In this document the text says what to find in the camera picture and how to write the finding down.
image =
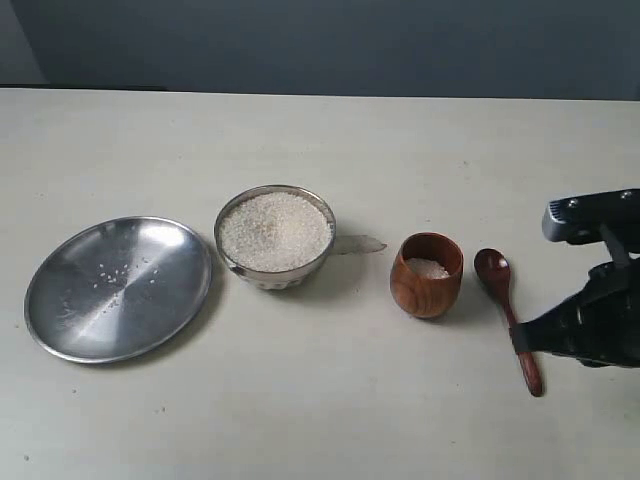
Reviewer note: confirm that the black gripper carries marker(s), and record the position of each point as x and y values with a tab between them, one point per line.
601	326

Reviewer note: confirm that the dark wooden spoon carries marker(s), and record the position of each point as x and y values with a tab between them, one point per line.
494	272

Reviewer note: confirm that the brown wooden cup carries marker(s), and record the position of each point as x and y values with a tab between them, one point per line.
418	295

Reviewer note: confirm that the steel bowl of rice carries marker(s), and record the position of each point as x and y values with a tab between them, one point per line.
276	280

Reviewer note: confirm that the round steel plate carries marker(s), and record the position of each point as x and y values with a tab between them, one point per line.
118	289

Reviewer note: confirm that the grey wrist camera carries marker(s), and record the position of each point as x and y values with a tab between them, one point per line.
577	220

